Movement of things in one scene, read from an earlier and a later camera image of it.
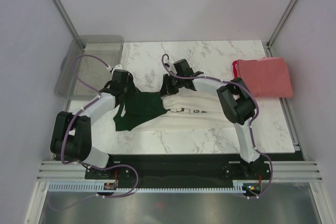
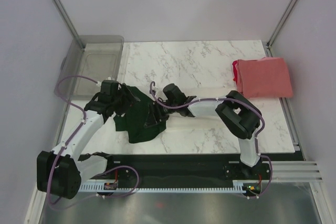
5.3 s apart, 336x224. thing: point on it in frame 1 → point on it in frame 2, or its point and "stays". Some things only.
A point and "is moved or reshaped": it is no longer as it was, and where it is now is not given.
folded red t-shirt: (234, 69) stays
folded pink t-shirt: (265, 77) stays
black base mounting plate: (133, 167) stays
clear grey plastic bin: (87, 65) stays
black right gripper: (166, 89) → (153, 118)
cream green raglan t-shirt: (171, 106) is moved or reshaped
